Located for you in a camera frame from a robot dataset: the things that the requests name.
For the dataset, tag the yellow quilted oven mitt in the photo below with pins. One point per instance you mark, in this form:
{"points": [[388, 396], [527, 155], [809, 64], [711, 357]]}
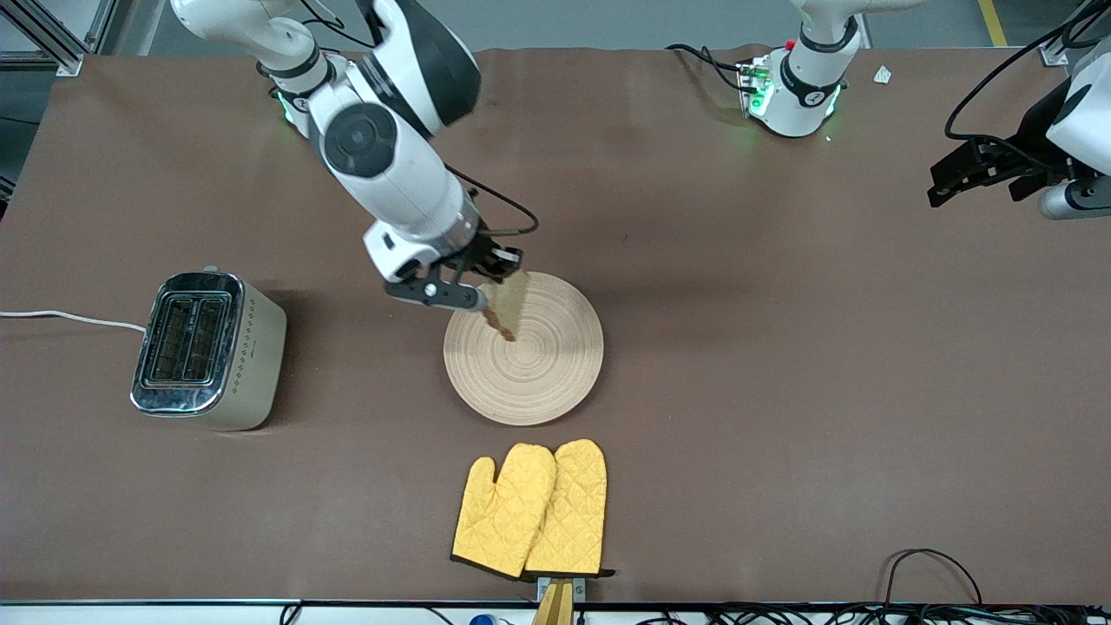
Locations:
{"points": [[503, 521], [577, 503]]}

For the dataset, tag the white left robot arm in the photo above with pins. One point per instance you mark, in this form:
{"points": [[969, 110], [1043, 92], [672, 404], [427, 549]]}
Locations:
{"points": [[803, 95]]}

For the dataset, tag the chrome and cream toaster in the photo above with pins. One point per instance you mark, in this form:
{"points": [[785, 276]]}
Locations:
{"points": [[252, 365]]}

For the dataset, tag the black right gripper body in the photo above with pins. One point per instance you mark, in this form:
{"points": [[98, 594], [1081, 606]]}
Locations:
{"points": [[480, 256]]}

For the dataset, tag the wooden stick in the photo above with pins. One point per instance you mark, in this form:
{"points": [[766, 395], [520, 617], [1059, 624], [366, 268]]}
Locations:
{"points": [[555, 612]]}

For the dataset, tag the brown toast slice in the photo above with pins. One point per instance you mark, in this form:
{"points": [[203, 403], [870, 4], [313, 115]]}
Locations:
{"points": [[512, 299]]}

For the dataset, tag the brown table cover mat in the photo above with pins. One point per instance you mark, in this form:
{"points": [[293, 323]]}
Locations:
{"points": [[608, 200]]}

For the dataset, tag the aluminium frame profile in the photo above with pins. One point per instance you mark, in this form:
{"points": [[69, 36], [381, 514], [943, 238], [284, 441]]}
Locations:
{"points": [[1055, 54], [61, 61]]}

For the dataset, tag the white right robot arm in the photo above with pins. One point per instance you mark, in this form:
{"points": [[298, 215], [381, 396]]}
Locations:
{"points": [[382, 148]]}

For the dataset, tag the white paper scrap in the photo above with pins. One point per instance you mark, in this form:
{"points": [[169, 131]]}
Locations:
{"points": [[883, 75]]}

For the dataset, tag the grey metal bracket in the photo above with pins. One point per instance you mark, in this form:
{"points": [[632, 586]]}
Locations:
{"points": [[580, 588]]}

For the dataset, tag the round wooden plate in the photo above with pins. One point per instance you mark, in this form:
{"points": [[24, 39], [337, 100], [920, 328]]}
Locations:
{"points": [[538, 373]]}

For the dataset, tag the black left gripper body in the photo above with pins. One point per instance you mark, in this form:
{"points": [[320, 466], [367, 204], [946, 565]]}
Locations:
{"points": [[1030, 137]]}

